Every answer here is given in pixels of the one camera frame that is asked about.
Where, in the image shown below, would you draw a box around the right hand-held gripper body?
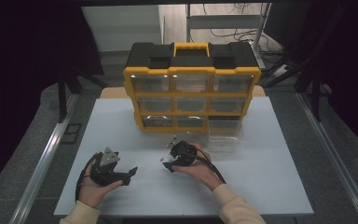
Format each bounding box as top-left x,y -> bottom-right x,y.
166,134 -> 198,167

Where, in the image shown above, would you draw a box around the dark curtain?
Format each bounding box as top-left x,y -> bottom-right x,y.
293,0 -> 358,160
0,0 -> 104,200

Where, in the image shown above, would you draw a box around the set of clear plastic drawers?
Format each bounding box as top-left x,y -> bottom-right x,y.
130,74 -> 255,129

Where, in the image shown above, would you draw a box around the white power strip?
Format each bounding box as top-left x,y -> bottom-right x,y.
273,64 -> 291,78

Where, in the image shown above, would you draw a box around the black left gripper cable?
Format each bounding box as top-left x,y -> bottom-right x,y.
75,153 -> 101,203

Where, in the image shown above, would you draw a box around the black metal stand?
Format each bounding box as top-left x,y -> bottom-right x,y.
57,69 -> 108,124
262,55 -> 324,122

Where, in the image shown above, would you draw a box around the yellow black organizer cabinet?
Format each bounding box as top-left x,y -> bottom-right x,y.
123,41 -> 262,134

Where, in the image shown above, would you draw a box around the aluminium rail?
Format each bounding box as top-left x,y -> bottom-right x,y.
8,92 -> 79,224
296,92 -> 358,224

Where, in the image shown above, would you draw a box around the grey metal shelf frame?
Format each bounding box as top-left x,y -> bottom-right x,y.
186,3 -> 272,49

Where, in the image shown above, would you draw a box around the black floor frame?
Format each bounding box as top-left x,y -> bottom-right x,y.
60,123 -> 82,145

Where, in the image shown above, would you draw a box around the person's left hand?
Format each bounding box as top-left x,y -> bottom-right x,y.
78,163 -> 125,209

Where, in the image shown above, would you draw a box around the person's right hand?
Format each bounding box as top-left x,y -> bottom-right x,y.
172,143 -> 224,192

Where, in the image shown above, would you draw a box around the white cabinet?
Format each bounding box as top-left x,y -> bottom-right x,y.
81,4 -> 164,52

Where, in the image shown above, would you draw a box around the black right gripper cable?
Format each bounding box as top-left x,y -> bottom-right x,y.
183,148 -> 227,185

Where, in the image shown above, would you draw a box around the yellow carry handle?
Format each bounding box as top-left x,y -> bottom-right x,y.
173,42 -> 212,58

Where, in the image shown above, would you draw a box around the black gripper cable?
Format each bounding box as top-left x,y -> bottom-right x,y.
75,153 -> 101,203
183,148 -> 227,185

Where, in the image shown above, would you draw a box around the small clear organizer drawer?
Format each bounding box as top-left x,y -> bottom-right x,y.
207,119 -> 245,153

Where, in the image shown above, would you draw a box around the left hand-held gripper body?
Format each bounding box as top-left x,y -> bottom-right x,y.
89,147 -> 132,188

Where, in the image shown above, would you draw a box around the black floor cables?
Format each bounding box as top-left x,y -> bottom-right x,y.
202,3 -> 282,59

